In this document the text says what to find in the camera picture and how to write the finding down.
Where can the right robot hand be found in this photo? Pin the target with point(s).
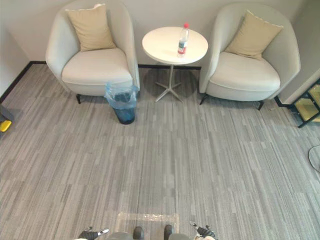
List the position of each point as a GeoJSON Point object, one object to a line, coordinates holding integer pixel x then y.
{"type": "Point", "coordinates": [203, 231]}

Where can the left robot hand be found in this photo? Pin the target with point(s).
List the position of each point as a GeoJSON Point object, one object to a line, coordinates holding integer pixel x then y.
{"type": "Point", "coordinates": [91, 234]}

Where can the small dark waste bin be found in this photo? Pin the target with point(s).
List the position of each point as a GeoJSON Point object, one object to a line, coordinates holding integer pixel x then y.
{"type": "Point", "coordinates": [125, 113]}

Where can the translucent blue bin bag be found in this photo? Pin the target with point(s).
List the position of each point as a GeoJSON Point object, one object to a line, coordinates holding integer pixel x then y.
{"type": "Point", "coordinates": [120, 96]}

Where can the round white tea table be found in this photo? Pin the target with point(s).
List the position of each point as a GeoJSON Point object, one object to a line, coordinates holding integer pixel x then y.
{"type": "Point", "coordinates": [165, 46]}

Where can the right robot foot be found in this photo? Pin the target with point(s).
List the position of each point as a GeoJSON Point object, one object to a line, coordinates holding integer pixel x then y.
{"type": "Point", "coordinates": [168, 230]}

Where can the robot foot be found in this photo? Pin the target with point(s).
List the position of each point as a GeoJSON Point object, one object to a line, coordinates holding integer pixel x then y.
{"type": "Point", "coordinates": [138, 232]}
{"type": "Point", "coordinates": [168, 230]}

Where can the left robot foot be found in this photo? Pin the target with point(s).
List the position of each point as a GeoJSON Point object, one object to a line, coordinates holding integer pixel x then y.
{"type": "Point", "coordinates": [138, 232]}

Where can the yellow and grey machine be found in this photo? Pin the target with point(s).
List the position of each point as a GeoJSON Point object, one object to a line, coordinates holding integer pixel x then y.
{"type": "Point", "coordinates": [5, 120]}

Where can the white armchair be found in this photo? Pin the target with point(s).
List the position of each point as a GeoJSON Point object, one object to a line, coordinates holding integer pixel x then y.
{"type": "Point", "coordinates": [95, 70]}
{"type": "Point", "coordinates": [245, 75]}

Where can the clear bottle with red cap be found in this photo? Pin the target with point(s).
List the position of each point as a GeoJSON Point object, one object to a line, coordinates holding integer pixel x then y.
{"type": "Point", "coordinates": [182, 42]}

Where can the beige cushion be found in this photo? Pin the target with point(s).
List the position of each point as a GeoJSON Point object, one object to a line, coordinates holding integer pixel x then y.
{"type": "Point", "coordinates": [252, 37]}
{"type": "Point", "coordinates": [92, 28]}

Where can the black frame glass shelf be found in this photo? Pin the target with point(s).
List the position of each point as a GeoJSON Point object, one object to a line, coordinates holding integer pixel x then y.
{"type": "Point", "coordinates": [308, 102]}

